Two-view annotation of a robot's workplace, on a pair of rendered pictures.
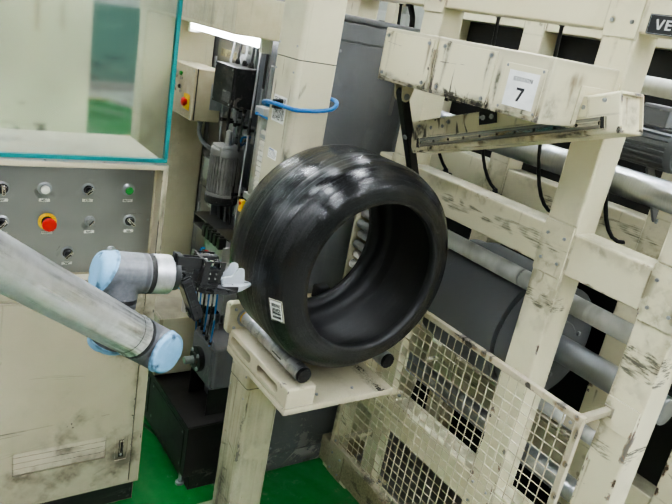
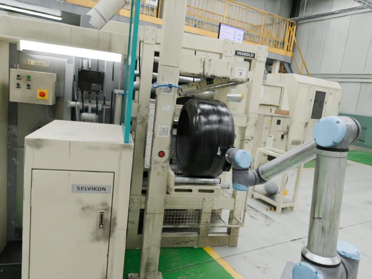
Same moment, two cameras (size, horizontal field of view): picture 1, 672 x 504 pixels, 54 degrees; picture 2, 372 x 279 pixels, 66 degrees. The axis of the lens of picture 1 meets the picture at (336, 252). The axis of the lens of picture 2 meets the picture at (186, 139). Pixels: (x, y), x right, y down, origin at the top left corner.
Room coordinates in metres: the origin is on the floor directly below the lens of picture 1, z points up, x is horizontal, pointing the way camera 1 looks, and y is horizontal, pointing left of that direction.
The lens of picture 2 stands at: (1.02, 1.96, 1.50)
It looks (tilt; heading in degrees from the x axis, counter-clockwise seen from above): 9 degrees down; 292
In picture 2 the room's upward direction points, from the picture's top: 7 degrees clockwise
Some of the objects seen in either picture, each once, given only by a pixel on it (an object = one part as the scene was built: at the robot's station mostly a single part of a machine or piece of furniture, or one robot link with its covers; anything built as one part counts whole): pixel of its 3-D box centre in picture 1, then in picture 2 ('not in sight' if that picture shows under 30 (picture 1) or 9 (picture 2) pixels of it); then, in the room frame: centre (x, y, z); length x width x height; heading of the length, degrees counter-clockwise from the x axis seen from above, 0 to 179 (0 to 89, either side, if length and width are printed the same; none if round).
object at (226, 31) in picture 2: not in sight; (230, 40); (2.63, -3.71, 2.60); 0.60 x 0.05 x 0.55; 53
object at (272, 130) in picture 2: not in sight; (264, 140); (1.80, -4.77, 0.62); 0.91 x 0.58 x 1.25; 53
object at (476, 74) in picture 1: (485, 75); (208, 68); (1.81, -0.30, 1.71); 0.61 x 0.25 x 0.15; 37
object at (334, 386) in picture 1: (308, 368); (189, 186); (1.73, 0.01, 0.80); 0.37 x 0.36 x 0.02; 127
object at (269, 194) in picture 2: not in sight; (275, 178); (1.28, -2.35, 0.40); 0.60 x 0.35 x 0.80; 143
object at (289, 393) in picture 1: (269, 363); (195, 189); (1.65, 0.13, 0.84); 0.36 x 0.09 x 0.06; 37
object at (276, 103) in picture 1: (299, 103); (166, 84); (1.93, 0.18, 1.53); 0.19 x 0.19 x 0.06; 37
